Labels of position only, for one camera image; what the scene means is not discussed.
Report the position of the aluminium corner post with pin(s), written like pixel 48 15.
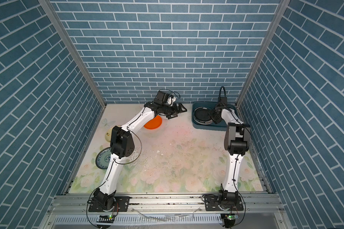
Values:
pixel 60 29
pixel 266 41

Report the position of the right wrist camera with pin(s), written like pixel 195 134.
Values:
pixel 222 99

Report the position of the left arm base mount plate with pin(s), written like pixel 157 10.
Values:
pixel 112 204

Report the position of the teal plastic bin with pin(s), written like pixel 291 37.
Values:
pixel 215 127

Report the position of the aluminium front rail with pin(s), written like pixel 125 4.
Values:
pixel 258 210

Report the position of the black plate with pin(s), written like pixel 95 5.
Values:
pixel 201 115

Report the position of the left aluminium corner post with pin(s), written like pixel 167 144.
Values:
pixel 60 29

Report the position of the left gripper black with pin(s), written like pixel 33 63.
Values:
pixel 174 111

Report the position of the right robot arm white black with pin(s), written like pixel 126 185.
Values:
pixel 236 142

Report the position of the orange plate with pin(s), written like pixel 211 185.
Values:
pixel 154 123

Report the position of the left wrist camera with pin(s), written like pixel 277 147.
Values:
pixel 166 97

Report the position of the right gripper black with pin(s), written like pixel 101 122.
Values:
pixel 211 113

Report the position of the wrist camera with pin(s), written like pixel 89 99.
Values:
pixel 222 99
pixel 166 97

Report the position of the teal patterned plate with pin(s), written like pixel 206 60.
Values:
pixel 103 158

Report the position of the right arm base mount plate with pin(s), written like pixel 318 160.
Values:
pixel 215 203

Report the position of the cream yellow plate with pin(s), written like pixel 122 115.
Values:
pixel 108 135

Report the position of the right aluminium corner post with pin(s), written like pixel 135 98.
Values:
pixel 266 41

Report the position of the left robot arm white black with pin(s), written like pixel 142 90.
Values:
pixel 121 147

